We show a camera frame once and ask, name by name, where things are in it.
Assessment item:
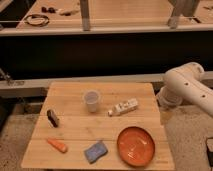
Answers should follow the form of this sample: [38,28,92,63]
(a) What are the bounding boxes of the grey angled metal post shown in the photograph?
[167,0,200,29]

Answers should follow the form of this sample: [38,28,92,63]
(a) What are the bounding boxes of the small dark objects on bench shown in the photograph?
[41,6,79,16]

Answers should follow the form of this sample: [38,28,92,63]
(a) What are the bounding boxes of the metal clamp bracket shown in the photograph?
[0,68,25,86]

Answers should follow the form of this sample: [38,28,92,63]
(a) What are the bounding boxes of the orange pepper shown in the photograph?
[47,138,68,153]

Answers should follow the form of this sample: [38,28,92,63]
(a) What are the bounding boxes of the white plastic bottle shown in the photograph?
[108,98,138,116]

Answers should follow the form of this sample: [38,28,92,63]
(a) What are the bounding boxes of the coiled black cable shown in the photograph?
[23,13,50,27]

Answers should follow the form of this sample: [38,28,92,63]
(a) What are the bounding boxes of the black brush block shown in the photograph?
[47,109,59,127]

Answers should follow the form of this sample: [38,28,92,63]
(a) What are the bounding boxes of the blue sponge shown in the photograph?
[84,141,108,164]

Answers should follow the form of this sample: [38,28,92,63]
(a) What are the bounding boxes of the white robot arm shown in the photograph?
[156,62,213,117]

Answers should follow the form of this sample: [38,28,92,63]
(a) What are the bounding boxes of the clear plastic cup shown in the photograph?
[83,90,100,113]

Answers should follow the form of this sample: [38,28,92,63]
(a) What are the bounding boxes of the orange ceramic bowl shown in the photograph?
[117,126,155,167]

